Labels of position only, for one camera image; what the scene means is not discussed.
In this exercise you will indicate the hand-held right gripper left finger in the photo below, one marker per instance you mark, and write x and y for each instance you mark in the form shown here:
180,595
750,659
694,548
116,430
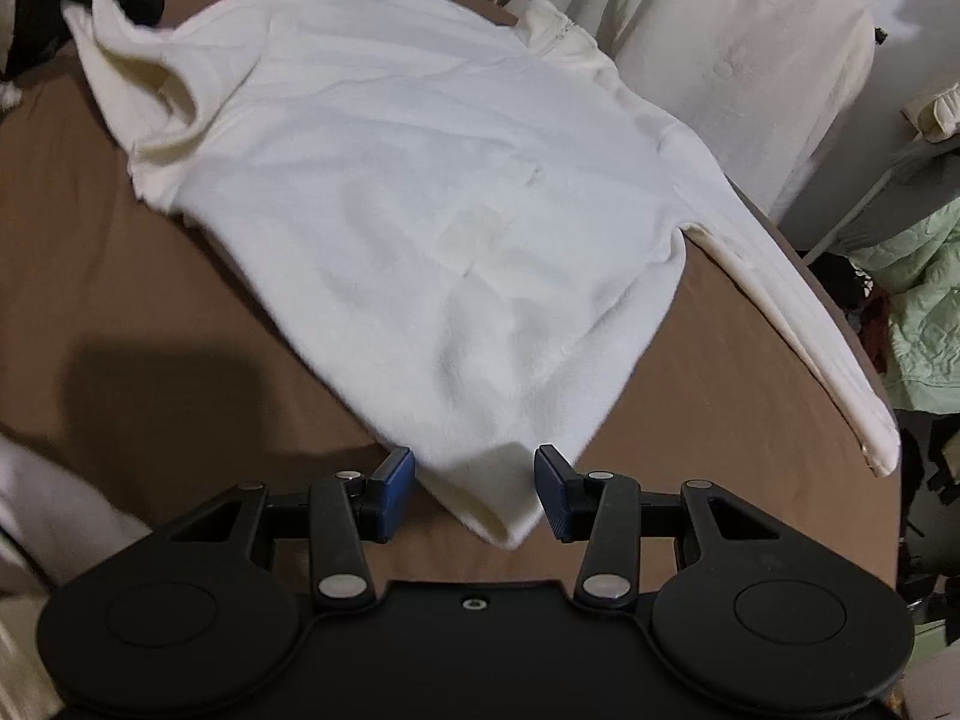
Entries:
394,499

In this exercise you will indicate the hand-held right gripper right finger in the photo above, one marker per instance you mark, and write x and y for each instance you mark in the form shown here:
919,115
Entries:
555,499

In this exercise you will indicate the white fleece sweater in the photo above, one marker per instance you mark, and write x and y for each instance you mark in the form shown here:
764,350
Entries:
420,202

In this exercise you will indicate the dark clothes pile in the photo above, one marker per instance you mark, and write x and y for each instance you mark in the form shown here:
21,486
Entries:
930,480

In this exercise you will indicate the white garment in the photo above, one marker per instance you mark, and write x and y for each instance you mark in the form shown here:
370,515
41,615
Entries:
52,502

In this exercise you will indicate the green quilted cloth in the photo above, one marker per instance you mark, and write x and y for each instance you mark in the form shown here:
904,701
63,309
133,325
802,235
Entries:
922,315

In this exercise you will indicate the grey cloth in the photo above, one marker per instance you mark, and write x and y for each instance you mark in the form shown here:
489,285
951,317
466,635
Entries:
900,187

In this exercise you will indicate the cream folded cloth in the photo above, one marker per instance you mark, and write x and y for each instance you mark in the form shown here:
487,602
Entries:
934,109

